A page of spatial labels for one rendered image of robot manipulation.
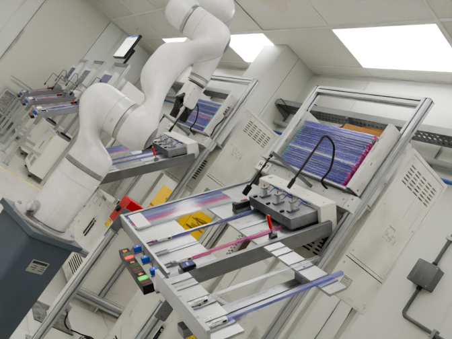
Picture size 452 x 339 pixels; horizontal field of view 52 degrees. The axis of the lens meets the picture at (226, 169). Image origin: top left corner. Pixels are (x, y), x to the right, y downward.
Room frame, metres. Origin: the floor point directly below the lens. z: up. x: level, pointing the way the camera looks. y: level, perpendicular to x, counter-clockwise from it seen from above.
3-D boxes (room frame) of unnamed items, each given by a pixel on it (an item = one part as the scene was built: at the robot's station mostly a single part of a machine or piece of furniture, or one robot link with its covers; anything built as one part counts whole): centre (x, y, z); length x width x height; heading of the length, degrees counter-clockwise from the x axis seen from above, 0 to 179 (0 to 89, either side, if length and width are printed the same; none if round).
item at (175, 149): (3.42, 0.43, 0.66); 1.01 x 0.73 x 1.31; 120
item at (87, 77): (7.60, 2.62, 0.95); 1.37 x 0.82 x 1.90; 120
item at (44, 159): (6.34, 1.90, 0.95); 1.36 x 0.82 x 1.90; 120
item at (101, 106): (1.32, 0.36, 1.00); 0.19 x 0.12 x 0.24; 89
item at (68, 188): (1.32, 0.33, 0.79); 0.19 x 0.19 x 0.18
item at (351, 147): (2.15, -0.36, 1.52); 0.51 x 0.13 x 0.27; 30
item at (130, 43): (6.27, 2.02, 2.10); 0.58 x 0.14 x 0.41; 30
